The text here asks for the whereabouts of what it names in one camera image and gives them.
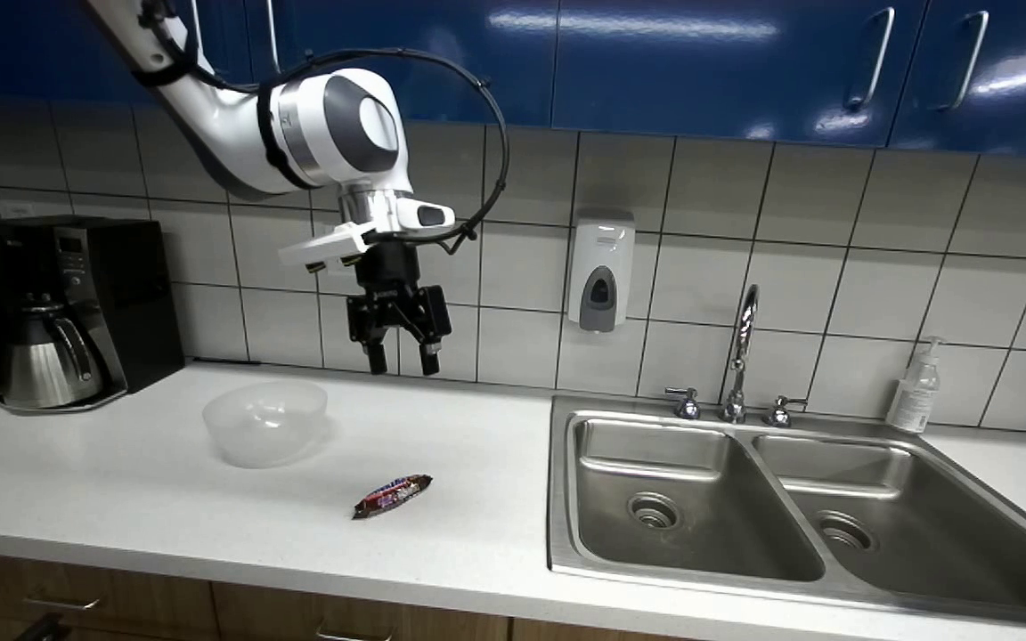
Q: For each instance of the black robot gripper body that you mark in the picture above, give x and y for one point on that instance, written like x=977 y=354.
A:
x=390 y=276

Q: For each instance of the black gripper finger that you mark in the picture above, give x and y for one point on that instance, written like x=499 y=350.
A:
x=429 y=341
x=373 y=341

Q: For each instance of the brown snickers candy bar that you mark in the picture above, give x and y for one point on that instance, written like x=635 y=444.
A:
x=395 y=496

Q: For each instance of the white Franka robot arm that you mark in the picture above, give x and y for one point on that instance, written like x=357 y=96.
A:
x=323 y=125

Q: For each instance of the translucent white plastic bowl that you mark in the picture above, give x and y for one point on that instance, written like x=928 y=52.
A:
x=265 y=423

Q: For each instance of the black drip coffee maker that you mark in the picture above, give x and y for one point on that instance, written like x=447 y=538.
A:
x=123 y=298

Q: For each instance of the wooden drawer front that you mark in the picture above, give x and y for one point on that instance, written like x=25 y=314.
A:
x=123 y=591
x=357 y=609

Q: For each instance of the chrome gooseneck faucet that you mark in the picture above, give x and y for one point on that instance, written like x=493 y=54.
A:
x=738 y=358

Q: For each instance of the stainless steel double sink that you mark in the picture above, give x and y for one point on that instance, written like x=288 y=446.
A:
x=702 y=511

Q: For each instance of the stainless steel coffee carafe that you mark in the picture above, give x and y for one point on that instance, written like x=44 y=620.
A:
x=47 y=360

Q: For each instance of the clear soap pump bottle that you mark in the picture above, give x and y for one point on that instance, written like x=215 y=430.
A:
x=915 y=398

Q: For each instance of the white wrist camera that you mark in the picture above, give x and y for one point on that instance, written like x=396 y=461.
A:
x=323 y=249

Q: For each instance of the white wall soap dispenser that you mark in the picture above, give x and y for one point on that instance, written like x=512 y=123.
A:
x=601 y=274

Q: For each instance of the blue wall cabinet row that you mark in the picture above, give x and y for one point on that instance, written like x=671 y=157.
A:
x=677 y=59

